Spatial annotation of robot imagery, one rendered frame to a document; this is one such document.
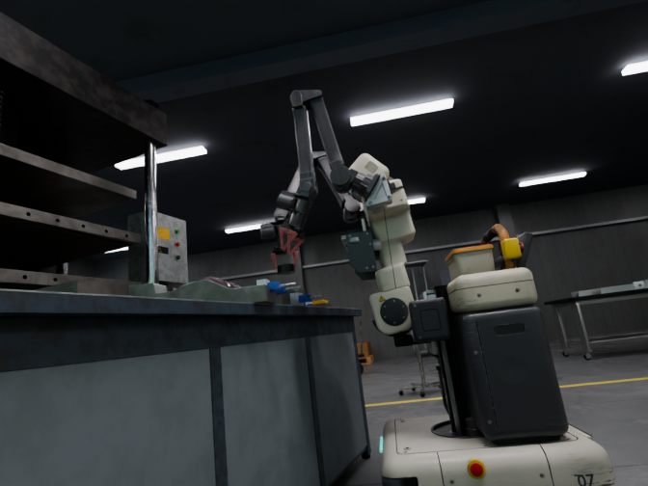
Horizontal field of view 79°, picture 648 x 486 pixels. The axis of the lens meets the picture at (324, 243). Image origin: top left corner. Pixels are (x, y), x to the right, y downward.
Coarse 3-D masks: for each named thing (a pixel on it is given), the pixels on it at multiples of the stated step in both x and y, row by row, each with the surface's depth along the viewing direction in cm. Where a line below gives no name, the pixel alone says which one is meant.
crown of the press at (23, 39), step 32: (0, 32) 149; (32, 32) 161; (0, 64) 150; (32, 64) 158; (64, 64) 171; (32, 96) 170; (64, 96) 172; (96, 96) 184; (128, 96) 203; (0, 128) 172; (32, 128) 192; (64, 128) 195; (96, 128) 198; (128, 128) 202; (160, 128) 220; (64, 160) 225; (96, 160) 229
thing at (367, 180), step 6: (360, 174) 147; (354, 180) 147; (360, 180) 146; (366, 180) 145; (372, 180) 142; (354, 186) 148; (360, 186) 146; (366, 186) 144; (372, 186) 142; (360, 192) 147; (366, 192) 142; (366, 198) 147
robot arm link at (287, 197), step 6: (306, 186) 147; (282, 192) 152; (288, 192) 151; (294, 192) 150; (300, 192) 148; (306, 192) 148; (282, 198) 150; (288, 198) 150; (300, 198) 153; (306, 198) 150; (276, 204) 151; (282, 204) 150; (288, 204) 149; (288, 210) 151
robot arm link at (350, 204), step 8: (312, 152) 205; (320, 152) 205; (320, 160) 204; (320, 168) 204; (328, 168) 202; (328, 176) 199; (336, 192) 195; (344, 200) 189; (352, 200) 189; (344, 208) 188; (352, 208) 186
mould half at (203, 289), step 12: (132, 288) 134; (144, 288) 134; (156, 288) 135; (180, 288) 133; (192, 288) 132; (204, 288) 132; (216, 288) 131; (228, 288) 131; (240, 288) 131; (252, 288) 130; (264, 288) 130; (216, 300) 130; (228, 300) 130; (240, 300) 130; (252, 300) 129; (264, 300) 129; (276, 300) 144
